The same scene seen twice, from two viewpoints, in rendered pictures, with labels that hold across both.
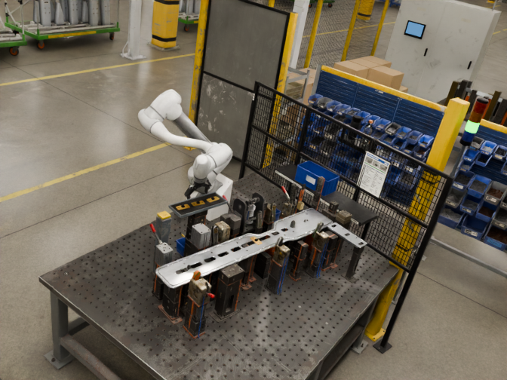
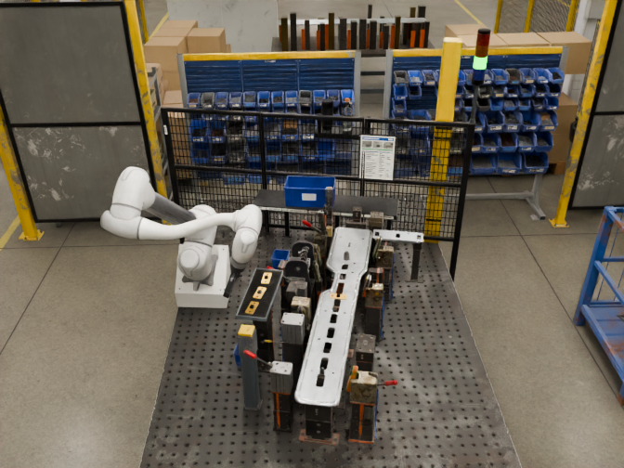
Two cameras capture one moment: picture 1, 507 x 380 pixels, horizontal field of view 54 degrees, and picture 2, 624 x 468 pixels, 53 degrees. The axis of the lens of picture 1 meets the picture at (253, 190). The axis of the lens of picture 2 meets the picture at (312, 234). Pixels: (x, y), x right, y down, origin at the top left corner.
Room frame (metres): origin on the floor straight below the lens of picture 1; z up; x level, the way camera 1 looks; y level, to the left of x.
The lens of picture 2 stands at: (0.62, 1.36, 2.92)
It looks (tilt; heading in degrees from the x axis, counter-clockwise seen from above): 32 degrees down; 327
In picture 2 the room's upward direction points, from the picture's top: 1 degrees counter-clockwise
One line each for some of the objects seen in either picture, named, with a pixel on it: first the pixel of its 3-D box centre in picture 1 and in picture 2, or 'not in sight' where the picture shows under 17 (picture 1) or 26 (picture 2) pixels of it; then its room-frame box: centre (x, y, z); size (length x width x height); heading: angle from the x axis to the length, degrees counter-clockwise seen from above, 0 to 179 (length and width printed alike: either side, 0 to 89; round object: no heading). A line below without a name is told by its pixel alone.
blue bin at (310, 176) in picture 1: (316, 177); (310, 191); (3.49, -0.47, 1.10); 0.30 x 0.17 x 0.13; 52
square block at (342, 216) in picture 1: (339, 234); (375, 240); (3.08, -0.67, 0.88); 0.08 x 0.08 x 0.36; 47
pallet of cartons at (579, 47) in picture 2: not in sight; (504, 99); (4.70, -3.62, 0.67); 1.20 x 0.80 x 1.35; 61
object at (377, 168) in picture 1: (373, 174); (377, 157); (3.31, -0.84, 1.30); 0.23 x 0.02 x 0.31; 47
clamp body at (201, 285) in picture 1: (198, 307); (363, 407); (2.07, 0.18, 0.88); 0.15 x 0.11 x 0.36; 47
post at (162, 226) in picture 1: (161, 246); (250, 370); (2.49, 0.50, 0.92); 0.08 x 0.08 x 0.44; 47
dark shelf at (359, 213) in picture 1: (323, 192); (325, 203); (3.42, -0.54, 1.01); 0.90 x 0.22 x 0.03; 47
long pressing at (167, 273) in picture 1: (254, 243); (339, 300); (2.61, -0.07, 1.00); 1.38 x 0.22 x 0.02; 137
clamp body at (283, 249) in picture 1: (278, 268); (372, 312); (2.55, -0.25, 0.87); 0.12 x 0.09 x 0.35; 47
